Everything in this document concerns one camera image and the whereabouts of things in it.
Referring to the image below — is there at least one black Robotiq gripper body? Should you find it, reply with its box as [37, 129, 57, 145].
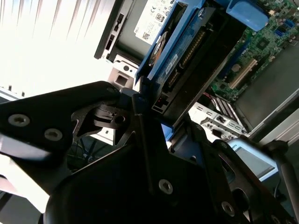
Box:
[44, 141, 236, 224]

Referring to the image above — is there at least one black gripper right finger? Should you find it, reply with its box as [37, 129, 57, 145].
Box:
[182, 120, 293, 224]

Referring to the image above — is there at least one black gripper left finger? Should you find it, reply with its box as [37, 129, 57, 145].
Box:
[0, 80, 175, 196]

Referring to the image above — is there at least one hard disk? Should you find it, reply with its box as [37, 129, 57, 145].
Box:
[134, 0, 269, 150]

